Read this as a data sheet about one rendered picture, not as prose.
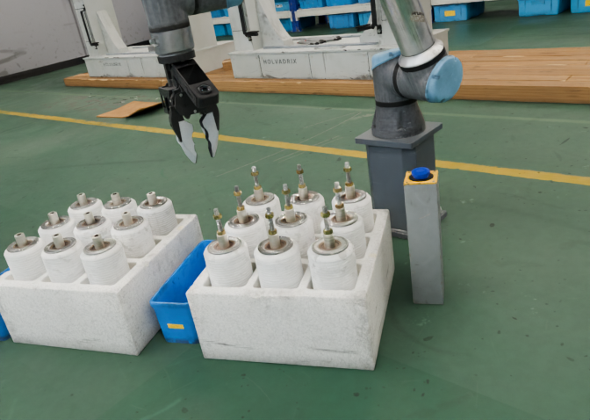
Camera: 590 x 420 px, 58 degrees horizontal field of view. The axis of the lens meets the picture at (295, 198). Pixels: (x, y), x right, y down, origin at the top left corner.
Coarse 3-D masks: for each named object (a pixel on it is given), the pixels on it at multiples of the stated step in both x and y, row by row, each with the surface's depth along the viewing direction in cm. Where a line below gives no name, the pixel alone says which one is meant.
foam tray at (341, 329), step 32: (384, 224) 129; (384, 256) 126; (192, 288) 116; (224, 288) 114; (256, 288) 112; (384, 288) 125; (224, 320) 115; (256, 320) 112; (288, 320) 110; (320, 320) 108; (352, 320) 106; (384, 320) 123; (224, 352) 119; (256, 352) 116; (288, 352) 114; (320, 352) 111; (352, 352) 109
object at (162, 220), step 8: (168, 200) 146; (160, 208) 142; (168, 208) 144; (144, 216) 142; (152, 216) 142; (160, 216) 143; (168, 216) 144; (152, 224) 143; (160, 224) 143; (168, 224) 145; (176, 224) 148; (152, 232) 144; (160, 232) 144; (168, 232) 145
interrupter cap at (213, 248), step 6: (216, 240) 119; (228, 240) 118; (234, 240) 117; (240, 240) 117; (210, 246) 116; (216, 246) 116; (234, 246) 115; (240, 246) 115; (210, 252) 114; (216, 252) 113; (222, 252) 113; (228, 252) 113
